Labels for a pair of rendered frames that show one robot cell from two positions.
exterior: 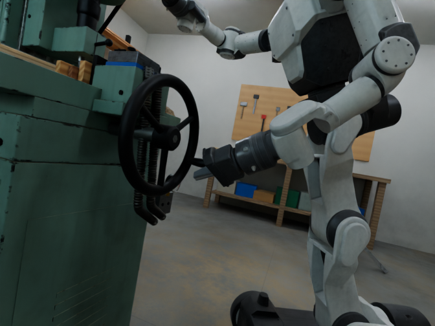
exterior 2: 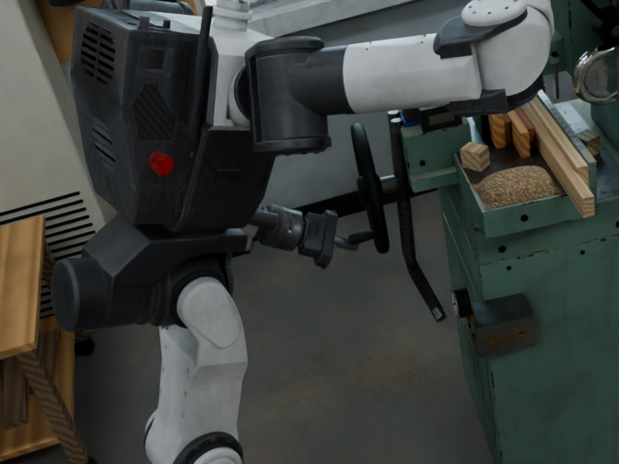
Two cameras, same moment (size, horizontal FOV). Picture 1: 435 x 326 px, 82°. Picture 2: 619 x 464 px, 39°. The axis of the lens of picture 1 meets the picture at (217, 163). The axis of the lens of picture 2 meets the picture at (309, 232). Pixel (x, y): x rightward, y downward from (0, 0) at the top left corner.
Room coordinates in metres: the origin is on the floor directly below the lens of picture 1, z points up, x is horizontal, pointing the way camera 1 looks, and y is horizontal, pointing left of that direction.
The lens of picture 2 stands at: (2.06, -0.57, 1.78)
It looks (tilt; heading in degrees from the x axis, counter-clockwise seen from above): 33 degrees down; 160
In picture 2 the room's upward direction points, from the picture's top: 14 degrees counter-clockwise
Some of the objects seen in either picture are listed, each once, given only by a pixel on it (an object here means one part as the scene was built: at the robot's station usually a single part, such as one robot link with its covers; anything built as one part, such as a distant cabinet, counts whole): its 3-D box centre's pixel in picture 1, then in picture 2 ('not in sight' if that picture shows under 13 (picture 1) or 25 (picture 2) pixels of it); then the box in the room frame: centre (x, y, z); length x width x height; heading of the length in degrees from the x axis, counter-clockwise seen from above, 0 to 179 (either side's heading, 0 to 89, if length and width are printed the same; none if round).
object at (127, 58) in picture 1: (138, 65); (426, 104); (0.68, 0.26, 0.99); 0.13 x 0.11 x 0.06; 157
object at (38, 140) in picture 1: (43, 133); (581, 164); (0.78, 0.56, 0.76); 0.57 x 0.45 x 0.09; 67
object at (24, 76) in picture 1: (106, 105); (474, 145); (0.71, 0.34, 0.87); 0.61 x 0.30 x 0.06; 157
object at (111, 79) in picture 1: (131, 92); (432, 134); (0.67, 0.26, 0.91); 0.15 x 0.14 x 0.09; 157
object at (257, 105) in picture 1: (300, 119); not in sight; (3.75, -1.11, 1.50); 2.00 x 0.04 x 0.90; 73
